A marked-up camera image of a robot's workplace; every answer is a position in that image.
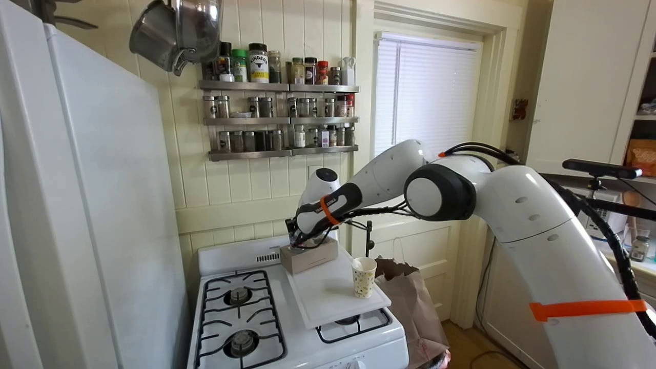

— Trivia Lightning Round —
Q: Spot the white fridge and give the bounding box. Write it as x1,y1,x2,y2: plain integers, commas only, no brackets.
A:
0,0,190,369

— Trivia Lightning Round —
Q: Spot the white chopping board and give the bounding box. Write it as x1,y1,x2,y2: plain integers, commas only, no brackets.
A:
283,252,393,333

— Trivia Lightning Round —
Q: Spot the red wall fixture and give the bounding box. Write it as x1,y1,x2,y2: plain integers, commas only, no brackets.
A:
510,99,530,125

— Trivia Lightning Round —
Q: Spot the hanging steel bowl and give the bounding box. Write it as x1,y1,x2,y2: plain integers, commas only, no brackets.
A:
173,0,225,66

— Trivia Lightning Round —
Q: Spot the wooden block bottle holder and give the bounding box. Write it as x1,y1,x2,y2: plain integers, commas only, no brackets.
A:
278,237,340,277

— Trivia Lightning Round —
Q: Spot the white window blind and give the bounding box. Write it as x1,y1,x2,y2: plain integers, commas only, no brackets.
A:
372,33,483,169

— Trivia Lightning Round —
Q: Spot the blind tilt wand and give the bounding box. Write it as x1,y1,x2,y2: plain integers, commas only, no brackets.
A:
392,39,404,148

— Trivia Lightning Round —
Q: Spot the thin black power cable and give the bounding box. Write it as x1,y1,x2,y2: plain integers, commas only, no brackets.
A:
474,234,501,326

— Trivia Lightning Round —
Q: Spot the clear tall jar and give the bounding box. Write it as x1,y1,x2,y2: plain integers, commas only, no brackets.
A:
338,55,359,85

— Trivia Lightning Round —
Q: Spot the tall white cabinet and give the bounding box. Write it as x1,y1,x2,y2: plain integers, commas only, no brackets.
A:
527,0,652,174

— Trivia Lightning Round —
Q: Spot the round burner head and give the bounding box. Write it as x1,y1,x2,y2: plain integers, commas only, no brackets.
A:
224,327,263,361
224,285,255,307

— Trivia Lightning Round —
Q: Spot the thin black stand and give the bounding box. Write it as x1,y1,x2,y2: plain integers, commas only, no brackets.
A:
340,216,377,259

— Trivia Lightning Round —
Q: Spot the large black double burner grate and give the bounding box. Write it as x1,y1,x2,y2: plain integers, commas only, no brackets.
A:
192,268,288,369

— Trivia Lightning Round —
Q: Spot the brown cardboard box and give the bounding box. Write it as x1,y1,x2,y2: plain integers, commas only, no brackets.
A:
624,137,656,181

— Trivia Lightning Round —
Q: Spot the metal spice rack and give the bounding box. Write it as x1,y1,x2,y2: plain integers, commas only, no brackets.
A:
196,79,360,164

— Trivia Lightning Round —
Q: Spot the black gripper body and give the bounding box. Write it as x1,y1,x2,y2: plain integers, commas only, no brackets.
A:
286,213,338,249

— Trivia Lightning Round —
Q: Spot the brown paper bag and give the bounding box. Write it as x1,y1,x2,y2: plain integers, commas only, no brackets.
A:
372,257,452,369

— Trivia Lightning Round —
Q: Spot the hanging steel pot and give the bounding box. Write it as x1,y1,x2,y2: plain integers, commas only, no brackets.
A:
128,2,201,75

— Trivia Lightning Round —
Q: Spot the small black burner grate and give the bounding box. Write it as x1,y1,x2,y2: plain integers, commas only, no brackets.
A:
314,307,393,347

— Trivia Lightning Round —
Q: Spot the white panelled door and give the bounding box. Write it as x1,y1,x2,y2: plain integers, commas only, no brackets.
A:
353,0,530,333

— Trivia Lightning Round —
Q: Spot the black metal stand frame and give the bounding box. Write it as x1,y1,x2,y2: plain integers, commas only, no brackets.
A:
542,171,656,225

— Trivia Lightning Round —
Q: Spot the short orange tape strip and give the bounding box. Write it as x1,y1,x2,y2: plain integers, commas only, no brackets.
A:
316,194,342,227

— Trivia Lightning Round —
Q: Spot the green lid spice jar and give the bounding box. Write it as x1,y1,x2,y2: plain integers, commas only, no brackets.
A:
229,48,249,83

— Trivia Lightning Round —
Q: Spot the large white label jar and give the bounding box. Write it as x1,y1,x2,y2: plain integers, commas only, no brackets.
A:
245,40,270,85

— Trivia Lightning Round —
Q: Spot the black camera bar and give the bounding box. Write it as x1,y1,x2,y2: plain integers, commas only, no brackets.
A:
559,158,645,182

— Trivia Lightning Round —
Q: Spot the dark glass bottle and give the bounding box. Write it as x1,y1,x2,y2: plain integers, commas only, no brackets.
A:
217,40,236,83

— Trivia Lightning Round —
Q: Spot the long orange tape strip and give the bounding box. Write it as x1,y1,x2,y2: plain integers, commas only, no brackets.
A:
527,297,649,324

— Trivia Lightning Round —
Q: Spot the white gas stove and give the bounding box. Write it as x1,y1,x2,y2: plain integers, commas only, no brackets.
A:
184,232,411,369

